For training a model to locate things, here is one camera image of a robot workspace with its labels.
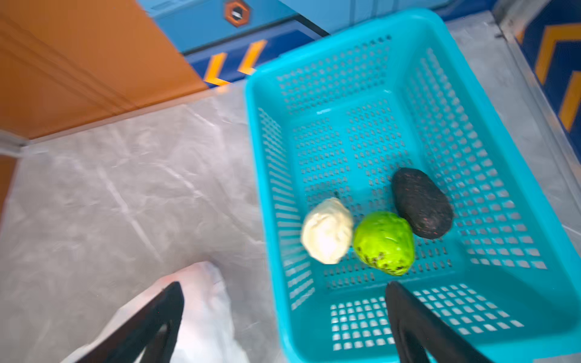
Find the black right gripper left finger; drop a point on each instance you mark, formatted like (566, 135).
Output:
(148, 336)

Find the white plastic bag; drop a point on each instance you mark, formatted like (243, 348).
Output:
(206, 333)

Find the light green bumpy fruit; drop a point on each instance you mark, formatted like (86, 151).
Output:
(385, 241)

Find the teal plastic basket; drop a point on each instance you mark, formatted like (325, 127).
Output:
(339, 117)

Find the dark avocado fruit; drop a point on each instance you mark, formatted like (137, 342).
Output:
(421, 203)

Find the beige pear fruit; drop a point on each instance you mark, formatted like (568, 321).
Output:
(327, 231)

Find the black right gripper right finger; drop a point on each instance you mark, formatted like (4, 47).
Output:
(418, 333)

